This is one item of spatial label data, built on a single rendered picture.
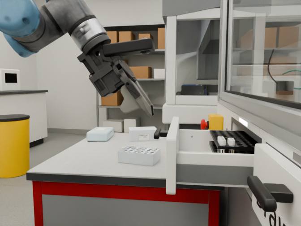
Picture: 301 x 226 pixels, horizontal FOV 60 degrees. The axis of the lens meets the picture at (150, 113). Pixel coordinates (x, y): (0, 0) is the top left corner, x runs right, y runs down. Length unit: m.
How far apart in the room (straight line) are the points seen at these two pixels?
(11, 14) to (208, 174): 0.43
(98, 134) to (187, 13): 0.76
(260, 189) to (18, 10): 0.44
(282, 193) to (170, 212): 0.53
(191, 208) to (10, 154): 2.61
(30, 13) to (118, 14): 4.69
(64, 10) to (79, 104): 4.75
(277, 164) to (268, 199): 0.08
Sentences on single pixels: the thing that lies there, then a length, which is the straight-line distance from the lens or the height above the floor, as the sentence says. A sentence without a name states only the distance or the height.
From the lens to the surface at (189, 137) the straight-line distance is 0.73.
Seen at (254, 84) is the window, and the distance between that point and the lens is 0.61.
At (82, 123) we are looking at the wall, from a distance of 5.37.
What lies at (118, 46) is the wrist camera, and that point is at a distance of 0.60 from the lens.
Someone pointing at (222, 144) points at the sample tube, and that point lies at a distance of 0.54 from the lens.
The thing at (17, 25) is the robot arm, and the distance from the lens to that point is 0.50.
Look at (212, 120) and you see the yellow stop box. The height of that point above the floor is 0.90.
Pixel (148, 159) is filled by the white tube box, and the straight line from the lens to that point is 0.85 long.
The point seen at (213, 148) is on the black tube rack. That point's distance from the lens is 0.63.
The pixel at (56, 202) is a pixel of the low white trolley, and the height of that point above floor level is 0.66.
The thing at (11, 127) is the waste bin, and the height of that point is 0.55.
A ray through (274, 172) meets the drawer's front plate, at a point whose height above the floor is 0.91.
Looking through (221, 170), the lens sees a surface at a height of 0.87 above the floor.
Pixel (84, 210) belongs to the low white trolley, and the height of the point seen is 0.64.
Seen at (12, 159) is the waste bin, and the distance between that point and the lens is 3.21.
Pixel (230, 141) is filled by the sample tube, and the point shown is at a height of 0.91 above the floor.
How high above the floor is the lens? 1.02
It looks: 7 degrees down
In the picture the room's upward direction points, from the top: straight up
